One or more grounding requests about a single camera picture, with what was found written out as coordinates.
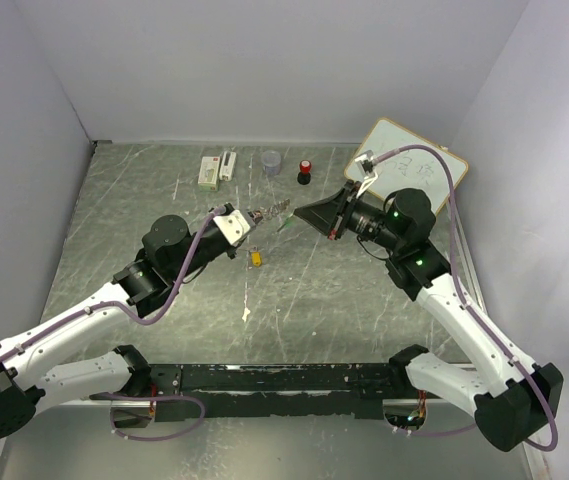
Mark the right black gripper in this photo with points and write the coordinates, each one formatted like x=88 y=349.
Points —
x=326 y=215

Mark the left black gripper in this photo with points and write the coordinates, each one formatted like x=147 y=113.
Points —
x=230 y=251

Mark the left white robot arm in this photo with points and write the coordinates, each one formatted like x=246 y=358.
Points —
x=35 y=373

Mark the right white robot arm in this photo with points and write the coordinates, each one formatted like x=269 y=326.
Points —
x=509 y=395

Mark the clear plastic clip jar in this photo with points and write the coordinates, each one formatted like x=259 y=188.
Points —
x=271 y=162

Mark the green white staple box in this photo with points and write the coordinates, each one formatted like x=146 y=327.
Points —
x=208 y=177

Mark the white stapler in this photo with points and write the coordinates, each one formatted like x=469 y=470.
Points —
x=227 y=165

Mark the white framed whiteboard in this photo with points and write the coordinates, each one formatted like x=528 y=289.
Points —
x=415 y=168

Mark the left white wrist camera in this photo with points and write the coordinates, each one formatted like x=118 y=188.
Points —
x=235 y=226

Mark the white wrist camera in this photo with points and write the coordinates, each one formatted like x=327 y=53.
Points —
x=366 y=164
x=235 y=226

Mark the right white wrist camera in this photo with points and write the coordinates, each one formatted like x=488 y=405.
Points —
x=366 y=164

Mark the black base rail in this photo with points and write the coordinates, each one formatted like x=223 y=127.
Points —
x=360 y=390

